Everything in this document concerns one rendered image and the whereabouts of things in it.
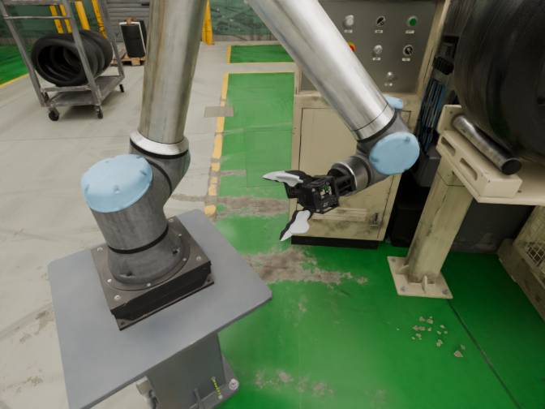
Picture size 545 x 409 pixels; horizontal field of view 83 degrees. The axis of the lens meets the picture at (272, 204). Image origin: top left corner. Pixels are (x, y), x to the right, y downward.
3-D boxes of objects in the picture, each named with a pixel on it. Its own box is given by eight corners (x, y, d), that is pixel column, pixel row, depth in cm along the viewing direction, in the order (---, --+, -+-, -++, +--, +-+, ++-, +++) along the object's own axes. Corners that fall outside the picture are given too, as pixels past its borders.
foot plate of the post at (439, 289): (387, 257, 179) (388, 252, 177) (434, 260, 177) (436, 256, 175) (397, 294, 157) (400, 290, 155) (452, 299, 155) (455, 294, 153)
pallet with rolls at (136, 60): (123, 55, 693) (113, 15, 649) (161, 53, 708) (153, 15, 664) (114, 66, 597) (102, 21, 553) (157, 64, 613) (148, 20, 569)
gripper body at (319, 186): (313, 183, 64) (353, 165, 70) (289, 181, 71) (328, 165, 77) (320, 217, 66) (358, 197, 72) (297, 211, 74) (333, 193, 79)
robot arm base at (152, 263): (122, 297, 73) (107, 268, 68) (102, 254, 86) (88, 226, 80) (195, 260, 82) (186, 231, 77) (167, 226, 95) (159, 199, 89)
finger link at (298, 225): (291, 244, 65) (312, 208, 67) (276, 238, 70) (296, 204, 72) (300, 251, 67) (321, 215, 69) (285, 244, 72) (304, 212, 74)
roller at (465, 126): (450, 126, 110) (454, 114, 108) (463, 127, 110) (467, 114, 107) (499, 175, 82) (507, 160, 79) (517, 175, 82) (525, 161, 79)
